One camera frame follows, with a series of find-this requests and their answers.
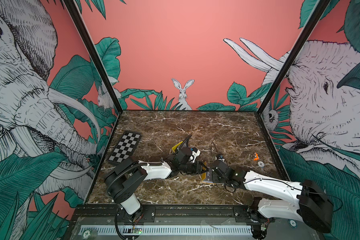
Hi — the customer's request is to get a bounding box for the yellow leather card holder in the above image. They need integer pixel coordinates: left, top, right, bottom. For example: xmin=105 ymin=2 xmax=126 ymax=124
xmin=201 ymin=162 xmax=213 ymax=184

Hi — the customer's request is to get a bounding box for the yellow plastic card tray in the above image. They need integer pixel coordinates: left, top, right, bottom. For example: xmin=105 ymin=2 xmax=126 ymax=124
xmin=171 ymin=141 xmax=183 ymax=154

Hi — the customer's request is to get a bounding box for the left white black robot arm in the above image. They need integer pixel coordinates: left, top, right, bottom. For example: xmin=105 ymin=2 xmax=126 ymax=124
xmin=103 ymin=147 xmax=208 ymax=216

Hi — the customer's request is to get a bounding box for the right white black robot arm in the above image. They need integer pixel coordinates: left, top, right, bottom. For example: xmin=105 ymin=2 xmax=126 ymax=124
xmin=210 ymin=159 xmax=334 ymax=233

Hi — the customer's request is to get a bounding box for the orange small clip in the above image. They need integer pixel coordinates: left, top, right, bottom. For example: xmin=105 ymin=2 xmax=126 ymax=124
xmin=254 ymin=153 xmax=260 ymax=161

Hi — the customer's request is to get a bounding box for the black white checkerboard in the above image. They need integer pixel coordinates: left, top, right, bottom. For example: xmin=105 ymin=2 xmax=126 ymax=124
xmin=107 ymin=131 xmax=142 ymax=166

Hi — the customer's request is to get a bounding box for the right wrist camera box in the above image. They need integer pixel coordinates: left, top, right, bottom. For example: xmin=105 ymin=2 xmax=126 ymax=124
xmin=217 ymin=154 xmax=226 ymax=163

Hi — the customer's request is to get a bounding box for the black front rail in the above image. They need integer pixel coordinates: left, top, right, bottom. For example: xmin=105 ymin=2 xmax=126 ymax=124
xmin=74 ymin=204 xmax=313 ymax=223

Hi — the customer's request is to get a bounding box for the white slotted cable duct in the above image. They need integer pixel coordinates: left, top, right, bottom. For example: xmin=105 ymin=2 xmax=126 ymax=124
xmin=78 ymin=225 xmax=253 ymax=239

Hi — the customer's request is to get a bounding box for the left black frame post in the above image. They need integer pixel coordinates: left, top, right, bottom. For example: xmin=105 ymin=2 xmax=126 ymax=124
xmin=64 ymin=0 xmax=123 ymax=116

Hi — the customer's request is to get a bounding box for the black frame post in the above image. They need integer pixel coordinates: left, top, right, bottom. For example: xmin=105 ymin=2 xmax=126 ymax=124
xmin=64 ymin=0 xmax=123 ymax=116
xmin=257 ymin=0 xmax=330 ymax=115

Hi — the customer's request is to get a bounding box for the right black frame post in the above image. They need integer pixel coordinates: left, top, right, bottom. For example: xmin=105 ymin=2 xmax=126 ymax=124
xmin=257 ymin=0 xmax=330 ymax=115

